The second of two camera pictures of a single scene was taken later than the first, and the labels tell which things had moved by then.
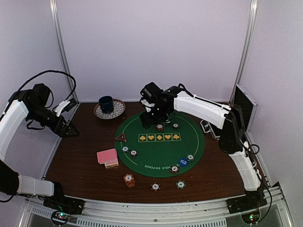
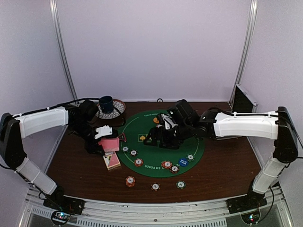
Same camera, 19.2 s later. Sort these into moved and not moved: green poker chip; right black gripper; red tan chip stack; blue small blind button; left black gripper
Moved: left black gripper; red tan chip stack; right black gripper
Not moved: green poker chip; blue small blind button
